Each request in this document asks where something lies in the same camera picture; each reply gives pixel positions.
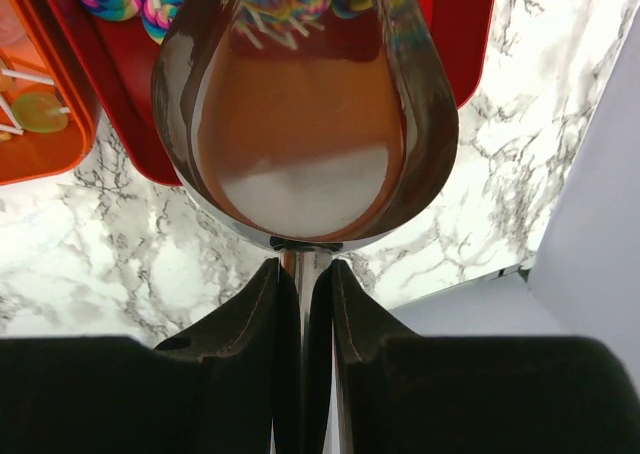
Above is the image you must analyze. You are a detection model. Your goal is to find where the steel candy scoop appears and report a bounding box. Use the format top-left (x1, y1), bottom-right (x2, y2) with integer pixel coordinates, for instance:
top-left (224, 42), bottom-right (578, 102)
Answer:
top-left (151, 0), bottom-right (459, 453)

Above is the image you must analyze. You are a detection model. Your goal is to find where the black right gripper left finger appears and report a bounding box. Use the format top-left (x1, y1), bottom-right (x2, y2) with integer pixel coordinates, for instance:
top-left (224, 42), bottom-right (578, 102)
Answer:
top-left (1, 259), bottom-right (301, 453)

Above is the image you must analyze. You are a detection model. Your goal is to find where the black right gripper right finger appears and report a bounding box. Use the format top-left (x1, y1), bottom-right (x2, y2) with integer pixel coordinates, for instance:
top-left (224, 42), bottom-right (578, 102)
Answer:
top-left (312, 261), bottom-right (639, 453)

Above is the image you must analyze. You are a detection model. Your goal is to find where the red tray of swirl lollipops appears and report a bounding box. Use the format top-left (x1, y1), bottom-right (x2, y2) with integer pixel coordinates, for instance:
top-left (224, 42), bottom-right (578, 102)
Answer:
top-left (14, 0), bottom-right (500, 188)

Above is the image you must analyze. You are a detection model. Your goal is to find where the orange tray of clear lollipops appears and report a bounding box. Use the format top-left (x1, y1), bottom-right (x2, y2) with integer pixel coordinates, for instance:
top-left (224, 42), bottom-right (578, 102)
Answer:
top-left (1, 0), bottom-right (102, 185)

